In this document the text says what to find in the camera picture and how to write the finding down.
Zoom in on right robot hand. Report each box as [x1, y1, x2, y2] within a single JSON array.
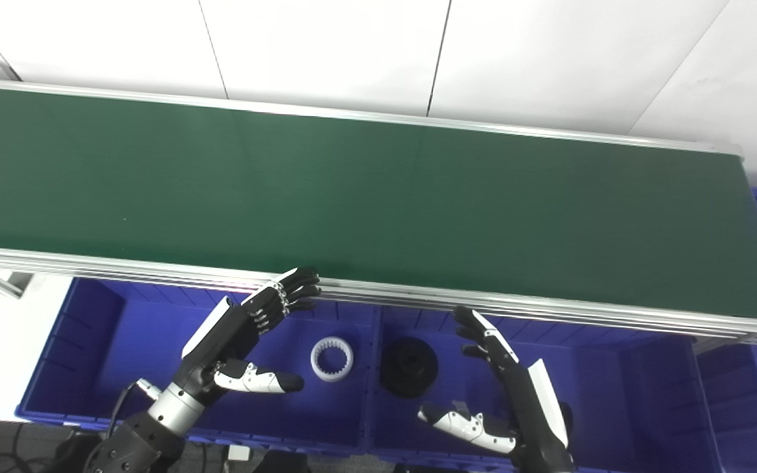
[[417, 305, 576, 473]]

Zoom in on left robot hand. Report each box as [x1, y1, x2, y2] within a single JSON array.
[[173, 267, 322, 396]]

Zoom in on green conveyor belt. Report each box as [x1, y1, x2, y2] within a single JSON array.
[[0, 85, 757, 323]]

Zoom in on white toothed ring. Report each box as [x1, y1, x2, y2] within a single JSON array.
[[310, 336, 354, 383]]

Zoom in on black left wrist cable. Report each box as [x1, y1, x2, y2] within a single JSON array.
[[108, 379, 162, 438]]

